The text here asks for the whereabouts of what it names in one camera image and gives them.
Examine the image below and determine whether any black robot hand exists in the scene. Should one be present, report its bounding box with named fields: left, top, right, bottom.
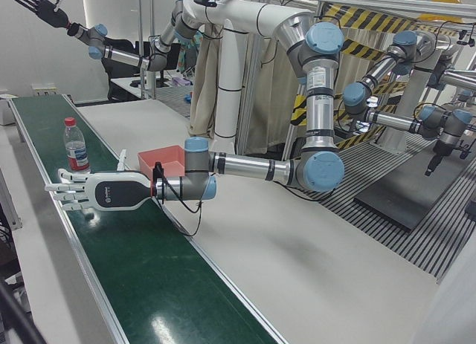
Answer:
left=13, top=0, right=70, bottom=28

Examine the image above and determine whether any white and grey robot hand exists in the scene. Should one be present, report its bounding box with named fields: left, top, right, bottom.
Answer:
left=45, top=149, right=155, bottom=212

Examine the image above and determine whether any clear water bottle red cap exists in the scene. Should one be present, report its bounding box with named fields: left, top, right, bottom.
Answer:
left=63, top=117, right=91, bottom=174

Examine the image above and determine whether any silver blue-jointed robot arm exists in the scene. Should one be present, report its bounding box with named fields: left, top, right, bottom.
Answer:
left=152, top=22, right=345, bottom=204
left=65, top=0, right=204, bottom=72

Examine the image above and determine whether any pink plastic basket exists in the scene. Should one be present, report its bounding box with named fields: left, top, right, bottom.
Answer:
left=137, top=145, right=187, bottom=180

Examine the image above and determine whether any white power strip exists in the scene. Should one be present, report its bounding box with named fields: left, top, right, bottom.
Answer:
left=31, top=84, right=57, bottom=97

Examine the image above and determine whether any black office chair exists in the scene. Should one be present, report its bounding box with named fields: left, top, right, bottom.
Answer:
left=100, top=39, right=141, bottom=102

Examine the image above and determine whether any white desk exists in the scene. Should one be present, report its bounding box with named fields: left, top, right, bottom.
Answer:
left=109, top=75, right=194, bottom=118

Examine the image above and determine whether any small black monitor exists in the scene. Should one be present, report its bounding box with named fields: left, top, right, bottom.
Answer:
left=135, top=41, right=179, bottom=88

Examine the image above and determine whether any beige curtain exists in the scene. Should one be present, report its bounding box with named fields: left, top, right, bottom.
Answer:
left=187, top=31, right=298, bottom=155

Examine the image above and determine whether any teal patterned cloth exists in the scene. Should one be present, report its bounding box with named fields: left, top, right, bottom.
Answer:
left=176, top=31, right=205, bottom=77

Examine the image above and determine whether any black tripod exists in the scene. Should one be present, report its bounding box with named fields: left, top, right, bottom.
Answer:
left=0, top=273, right=49, bottom=344

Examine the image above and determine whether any yellow black striped barrier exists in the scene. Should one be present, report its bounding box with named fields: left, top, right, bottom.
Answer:
left=289, top=1, right=421, bottom=152

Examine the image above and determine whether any black white striped floor mat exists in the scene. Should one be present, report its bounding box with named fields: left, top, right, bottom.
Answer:
left=282, top=128, right=476, bottom=278

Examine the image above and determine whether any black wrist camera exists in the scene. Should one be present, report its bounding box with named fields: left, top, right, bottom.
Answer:
left=152, top=160, right=167, bottom=185

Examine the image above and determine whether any green conveyor belt aluminium frame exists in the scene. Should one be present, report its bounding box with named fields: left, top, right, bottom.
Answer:
left=7, top=94, right=287, bottom=344

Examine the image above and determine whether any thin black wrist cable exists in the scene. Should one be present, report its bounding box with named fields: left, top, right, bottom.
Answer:
left=154, top=172, right=205, bottom=238

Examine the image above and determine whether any aluminium frame post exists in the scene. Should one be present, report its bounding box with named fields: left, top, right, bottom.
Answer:
left=135, top=0, right=157, bottom=100

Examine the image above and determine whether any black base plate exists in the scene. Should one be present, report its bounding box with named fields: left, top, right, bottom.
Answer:
left=353, top=161, right=462, bottom=232

